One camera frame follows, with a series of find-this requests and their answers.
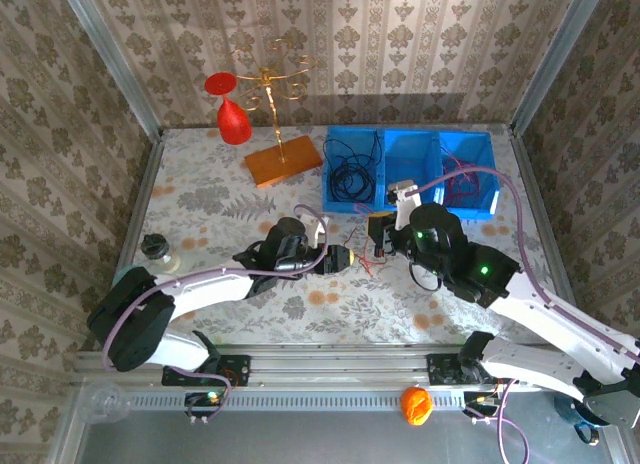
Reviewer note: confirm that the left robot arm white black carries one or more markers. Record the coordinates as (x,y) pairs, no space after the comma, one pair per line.
(210,289)

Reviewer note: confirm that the clear plastic cup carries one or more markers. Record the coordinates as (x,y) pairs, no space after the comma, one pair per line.
(102,401)

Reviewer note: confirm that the teal translucent cup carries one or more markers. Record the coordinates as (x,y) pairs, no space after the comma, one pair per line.
(121,273)

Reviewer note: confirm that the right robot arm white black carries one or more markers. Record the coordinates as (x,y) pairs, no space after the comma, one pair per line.
(550,309)

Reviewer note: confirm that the gold glass rack wooden base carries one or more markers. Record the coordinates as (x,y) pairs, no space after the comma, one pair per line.
(282,161)

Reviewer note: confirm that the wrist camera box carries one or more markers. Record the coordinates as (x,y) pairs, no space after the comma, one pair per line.
(317,230)
(402,191)

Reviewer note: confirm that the floral patterned tablecloth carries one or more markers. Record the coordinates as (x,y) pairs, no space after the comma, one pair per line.
(300,324)

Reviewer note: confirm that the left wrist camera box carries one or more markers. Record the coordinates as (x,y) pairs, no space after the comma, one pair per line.
(317,230)

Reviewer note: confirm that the blue three-compartment bin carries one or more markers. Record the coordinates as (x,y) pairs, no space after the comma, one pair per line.
(410,154)

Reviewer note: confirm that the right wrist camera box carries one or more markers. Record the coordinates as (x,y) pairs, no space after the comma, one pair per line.
(402,191)

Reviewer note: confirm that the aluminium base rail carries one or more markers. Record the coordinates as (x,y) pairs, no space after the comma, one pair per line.
(340,364)

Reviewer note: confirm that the dark blue mug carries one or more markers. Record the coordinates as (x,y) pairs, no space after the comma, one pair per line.
(575,416)

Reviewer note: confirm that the small black controller board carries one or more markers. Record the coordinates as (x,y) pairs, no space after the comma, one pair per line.
(480,401)
(205,401)

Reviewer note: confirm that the aluminium frame side rail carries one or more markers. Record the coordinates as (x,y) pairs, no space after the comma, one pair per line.
(536,184)
(141,194)

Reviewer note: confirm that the orange ball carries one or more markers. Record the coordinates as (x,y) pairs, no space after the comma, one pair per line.
(416,405)

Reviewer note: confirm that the aluminium frame corner post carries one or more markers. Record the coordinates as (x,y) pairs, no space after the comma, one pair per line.
(560,59)
(110,59)

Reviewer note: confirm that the red plastic wine glass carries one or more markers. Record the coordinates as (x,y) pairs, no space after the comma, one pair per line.
(232,121)

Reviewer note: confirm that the small jar black lid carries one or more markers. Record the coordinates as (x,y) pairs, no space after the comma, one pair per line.
(155,246)

